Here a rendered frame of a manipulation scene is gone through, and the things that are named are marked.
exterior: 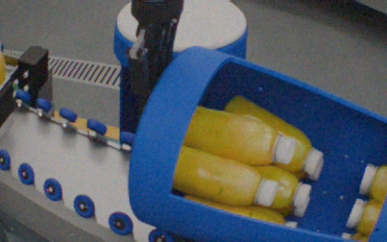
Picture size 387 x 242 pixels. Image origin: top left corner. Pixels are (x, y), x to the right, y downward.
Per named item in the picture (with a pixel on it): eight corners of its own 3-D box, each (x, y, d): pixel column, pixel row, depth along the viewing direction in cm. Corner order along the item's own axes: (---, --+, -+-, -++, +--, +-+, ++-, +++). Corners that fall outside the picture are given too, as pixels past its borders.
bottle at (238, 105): (243, 101, 120) (321, 147, 114) (222, 138, 120) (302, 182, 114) (234, 87, 114) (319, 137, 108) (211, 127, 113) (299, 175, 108)
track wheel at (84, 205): (69, 193, 118) (74, 193, 120) (74, 217, 118) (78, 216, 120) (90, 195, 117) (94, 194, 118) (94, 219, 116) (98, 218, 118)
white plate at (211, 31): (174, -20, 168) (173, -16, 169) (93, 22, 151) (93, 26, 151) (269, 17, 155) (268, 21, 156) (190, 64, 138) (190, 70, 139)
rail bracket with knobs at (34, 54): (32, 105, 149) (30, 69, 142) (13, 97, 151) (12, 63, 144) (51, 81, 156) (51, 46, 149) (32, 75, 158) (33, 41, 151)
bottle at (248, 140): (180, 155, 115) (278, 178, 108) (164, 136, 109) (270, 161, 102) (196, 115, 117) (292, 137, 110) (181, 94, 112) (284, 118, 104)
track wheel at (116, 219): (130, 238, 114) (133, 237, 116) (131, 215, 114) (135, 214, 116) (106, 231, 116) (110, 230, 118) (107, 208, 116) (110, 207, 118)
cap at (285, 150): (278, 166, 107) (288, 168, 107) (274, 156, 104) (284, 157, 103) (287, 142, 109) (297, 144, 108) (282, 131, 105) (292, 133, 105)
